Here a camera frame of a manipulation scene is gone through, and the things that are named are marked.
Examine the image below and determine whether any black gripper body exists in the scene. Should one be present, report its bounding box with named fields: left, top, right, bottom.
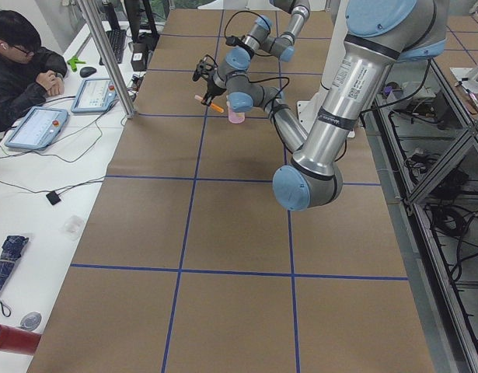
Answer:
left=207, top=71, right=227, bottom=97

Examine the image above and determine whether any seated person in black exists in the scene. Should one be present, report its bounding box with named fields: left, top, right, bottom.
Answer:
left=0, top=10, right=68, bottom=132

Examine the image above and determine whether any teach pendant tablet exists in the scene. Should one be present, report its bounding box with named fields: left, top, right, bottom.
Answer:
left=5, top=106, right=69, bottom=150
left=71, top=78, right=117, bottom=114

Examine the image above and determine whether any orange highlighter pen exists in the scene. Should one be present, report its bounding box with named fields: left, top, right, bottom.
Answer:
left=194, top=95, right=225, bottom=113

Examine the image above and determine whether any pink mesh pen holder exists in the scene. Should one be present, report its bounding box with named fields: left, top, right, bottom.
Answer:
left=226, top=99, right=246, bottom=124

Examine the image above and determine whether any folded blue umbrella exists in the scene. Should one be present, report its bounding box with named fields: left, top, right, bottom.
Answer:
left=0, top=235, right=30, bottom=318

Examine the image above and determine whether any black computer mouse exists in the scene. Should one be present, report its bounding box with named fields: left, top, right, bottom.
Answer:
left=79, top=66, right=97, bottom=78

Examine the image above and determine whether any near teach pendant tablet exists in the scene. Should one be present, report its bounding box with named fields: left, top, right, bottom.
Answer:
left=5, top=106, right=69, bottom=150

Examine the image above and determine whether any small black usb box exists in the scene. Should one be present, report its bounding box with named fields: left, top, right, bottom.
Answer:
left=46, top=190, right=61, bottom=206

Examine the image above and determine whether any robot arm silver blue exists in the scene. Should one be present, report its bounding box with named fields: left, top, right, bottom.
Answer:
left=237, top=0, right=311, bottom=62
left=194, top=1, right=449, bottom=211

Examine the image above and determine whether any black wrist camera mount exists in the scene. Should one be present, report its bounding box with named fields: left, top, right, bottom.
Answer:
left=192, top=54, right=218, bottom=82

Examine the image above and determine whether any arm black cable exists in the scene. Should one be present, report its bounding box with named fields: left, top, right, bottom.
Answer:
left=222, top=10, right=263, bottom=47

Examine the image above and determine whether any aluminium frame post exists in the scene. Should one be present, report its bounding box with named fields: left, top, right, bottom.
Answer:
left=78, top=0, right=135, bottom=119

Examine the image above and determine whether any black camera cable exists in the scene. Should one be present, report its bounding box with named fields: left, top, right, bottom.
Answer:
left=207, top=54, right=292, bottom=117

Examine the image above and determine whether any green plastic clamp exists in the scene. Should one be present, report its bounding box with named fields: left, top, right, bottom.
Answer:
left=67, top=55, right=85, bottom=72

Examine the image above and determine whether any black keyboard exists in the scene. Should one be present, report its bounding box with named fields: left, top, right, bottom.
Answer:
left=106, top=29, right=126, bottom=64

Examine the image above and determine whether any far teach pendant tablet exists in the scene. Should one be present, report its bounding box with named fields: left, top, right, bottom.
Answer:
left=71, top=78, right=117, bottom=114

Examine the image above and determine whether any red cylindrical bottle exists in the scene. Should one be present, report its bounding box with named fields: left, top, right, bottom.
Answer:
left=0, top=324, right=41, bottom=356

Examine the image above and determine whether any round silver cap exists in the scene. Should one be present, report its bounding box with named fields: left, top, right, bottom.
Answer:
left=19, top=312, right=42, bottom=331

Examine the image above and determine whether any clear plastic lid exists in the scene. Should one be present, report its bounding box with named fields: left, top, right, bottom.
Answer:
left=60, top=215, right=85, bottom=241

